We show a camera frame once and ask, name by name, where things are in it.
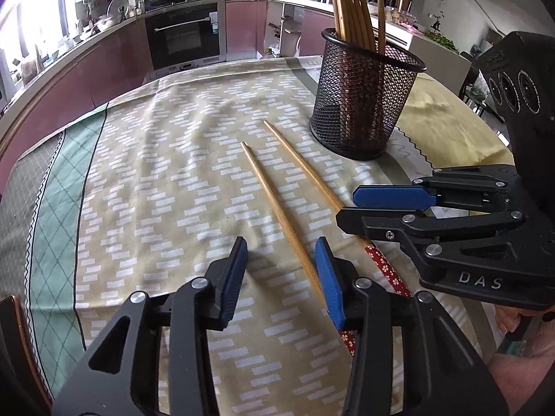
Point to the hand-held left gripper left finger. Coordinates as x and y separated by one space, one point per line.
234 277

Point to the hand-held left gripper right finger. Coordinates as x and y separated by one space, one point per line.
328 281

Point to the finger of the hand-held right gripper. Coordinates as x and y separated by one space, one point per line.
373 223
390 197

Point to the black mesh utensil holder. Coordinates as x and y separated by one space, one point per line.
329 95

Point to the person's right forearm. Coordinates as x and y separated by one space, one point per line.
520 381

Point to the person's right hand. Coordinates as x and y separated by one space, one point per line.
505 318

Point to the clear plastic bag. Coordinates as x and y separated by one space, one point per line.
480 87

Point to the dark chair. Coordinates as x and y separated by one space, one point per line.
469 63

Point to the patterned beige green tablecloth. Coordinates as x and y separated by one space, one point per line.
164 173

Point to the white island cabinet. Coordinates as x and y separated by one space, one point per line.
442 67

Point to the green vegetables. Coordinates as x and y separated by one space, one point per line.
443 41

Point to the copper cup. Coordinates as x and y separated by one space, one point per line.
404 4

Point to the brown wooden chair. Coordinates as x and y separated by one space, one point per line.
13 346

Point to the black built-in oven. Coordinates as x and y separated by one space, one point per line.
182 39

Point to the pink kitchen cabinets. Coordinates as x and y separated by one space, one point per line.
99 60

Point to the steel bowl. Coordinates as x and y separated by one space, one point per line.
105 23

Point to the steel pot lid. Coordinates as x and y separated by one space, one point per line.
118 6

